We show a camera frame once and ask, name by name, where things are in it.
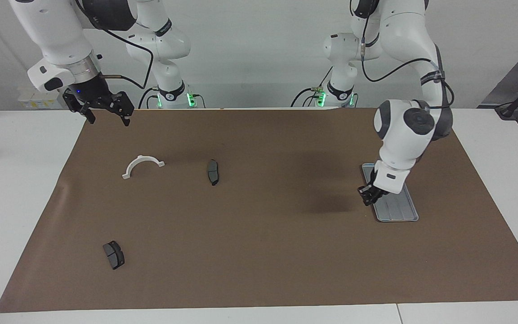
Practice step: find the long grey brake pad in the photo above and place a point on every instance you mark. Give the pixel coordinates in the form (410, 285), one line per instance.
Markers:
(213, 172)

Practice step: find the short grey brake pad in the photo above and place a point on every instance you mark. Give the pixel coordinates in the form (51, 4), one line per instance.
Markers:
(113, 255)

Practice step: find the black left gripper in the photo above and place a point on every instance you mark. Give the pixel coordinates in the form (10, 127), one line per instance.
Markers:
(377, 192)

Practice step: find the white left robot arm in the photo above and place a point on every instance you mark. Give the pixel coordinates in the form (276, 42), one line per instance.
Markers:
(403, 130)

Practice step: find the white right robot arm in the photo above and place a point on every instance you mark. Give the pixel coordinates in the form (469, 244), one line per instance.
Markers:
(56, 36)

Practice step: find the white curved plastic bracket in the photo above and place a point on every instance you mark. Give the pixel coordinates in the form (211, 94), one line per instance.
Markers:
(142, 158)

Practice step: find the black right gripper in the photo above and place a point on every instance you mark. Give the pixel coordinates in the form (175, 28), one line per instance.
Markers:
(88, 92)

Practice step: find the brown table mat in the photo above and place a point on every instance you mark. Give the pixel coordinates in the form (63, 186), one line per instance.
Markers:
(286, 252)

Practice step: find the silver metal ribbed tray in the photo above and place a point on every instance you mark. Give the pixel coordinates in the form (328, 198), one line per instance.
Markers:
(398, 211)

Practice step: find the white wall socket box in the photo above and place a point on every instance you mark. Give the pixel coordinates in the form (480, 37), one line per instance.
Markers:
(38, 101)

